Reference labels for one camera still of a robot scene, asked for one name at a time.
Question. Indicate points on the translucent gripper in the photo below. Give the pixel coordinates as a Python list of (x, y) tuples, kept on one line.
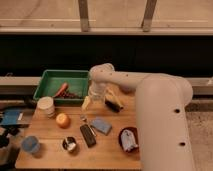
[(91, 97)]

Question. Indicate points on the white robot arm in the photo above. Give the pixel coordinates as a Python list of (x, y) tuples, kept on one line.
[(160, 101)]

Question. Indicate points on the metal cup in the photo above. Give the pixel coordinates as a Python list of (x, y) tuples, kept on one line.
[(69, 144)]

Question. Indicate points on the blue plastic cup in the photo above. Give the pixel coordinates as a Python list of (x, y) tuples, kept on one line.
[(30, 144)]

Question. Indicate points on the dark grape bunch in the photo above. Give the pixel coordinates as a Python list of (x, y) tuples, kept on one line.
[(69, 95)]

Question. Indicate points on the green plastic tray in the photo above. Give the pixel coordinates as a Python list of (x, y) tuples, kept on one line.
[(51, 81)]

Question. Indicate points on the blue sponge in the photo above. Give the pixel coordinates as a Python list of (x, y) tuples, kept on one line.
[(101, 125)]

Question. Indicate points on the orange carrot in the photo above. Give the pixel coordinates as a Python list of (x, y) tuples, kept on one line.
[(63, 87)]

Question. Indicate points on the orange fruit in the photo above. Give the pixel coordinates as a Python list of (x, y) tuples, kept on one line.
[(63, 120)]

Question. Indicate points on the black remote control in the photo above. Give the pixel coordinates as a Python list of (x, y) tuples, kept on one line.
[(88, 135)]

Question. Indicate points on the red bowl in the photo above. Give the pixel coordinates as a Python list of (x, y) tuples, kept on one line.
[(134, 130)]

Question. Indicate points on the stack of white cups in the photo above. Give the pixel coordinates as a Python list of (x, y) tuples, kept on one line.
[(46, 106)]

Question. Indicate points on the white crumpled cloth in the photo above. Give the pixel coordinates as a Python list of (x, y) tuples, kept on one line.
[(128, 140)]

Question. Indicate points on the blue box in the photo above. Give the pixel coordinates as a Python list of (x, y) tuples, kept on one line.
[(11, 117)]

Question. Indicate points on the black handled brush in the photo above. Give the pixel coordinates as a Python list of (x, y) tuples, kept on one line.
[(112, 106)]

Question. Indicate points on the left metal frame post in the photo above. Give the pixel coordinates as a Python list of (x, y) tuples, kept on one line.
[(84, 15)]

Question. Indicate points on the metal frame post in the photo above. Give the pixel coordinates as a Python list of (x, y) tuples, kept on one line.
[(148, 15), (84, 15)]

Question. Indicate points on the right metal frame post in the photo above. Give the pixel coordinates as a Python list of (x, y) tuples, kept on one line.
[(148, 15)]

